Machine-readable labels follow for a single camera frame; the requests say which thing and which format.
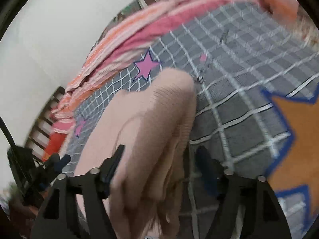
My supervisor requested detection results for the dark wooden headboard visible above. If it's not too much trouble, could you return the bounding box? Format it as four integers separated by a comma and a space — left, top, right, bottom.
24, 86, 65, 164

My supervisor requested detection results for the red embroidered pillow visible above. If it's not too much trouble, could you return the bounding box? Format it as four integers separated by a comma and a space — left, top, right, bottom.
42, 132, 67, 162

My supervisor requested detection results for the pink knitted sweater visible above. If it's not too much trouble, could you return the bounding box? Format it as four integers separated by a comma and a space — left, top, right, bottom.
75, 68, 196, 238

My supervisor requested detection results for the grey checked star blanket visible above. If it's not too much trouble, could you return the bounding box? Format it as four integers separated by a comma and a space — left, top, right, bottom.
64, 2, 318, 238

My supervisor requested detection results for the floral bed sheet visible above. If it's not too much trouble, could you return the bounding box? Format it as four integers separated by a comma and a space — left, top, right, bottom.
293, 5, 319, 51

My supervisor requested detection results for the pink orange striped quilt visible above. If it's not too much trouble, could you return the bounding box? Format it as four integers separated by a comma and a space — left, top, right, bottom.
51, 0, 299, 134

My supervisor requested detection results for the black cable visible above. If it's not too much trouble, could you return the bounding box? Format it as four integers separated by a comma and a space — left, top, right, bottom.
0, 116, 17, 150

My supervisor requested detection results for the person's left hand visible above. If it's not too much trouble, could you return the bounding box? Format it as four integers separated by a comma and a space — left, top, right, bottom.
8, 192, 39, 238

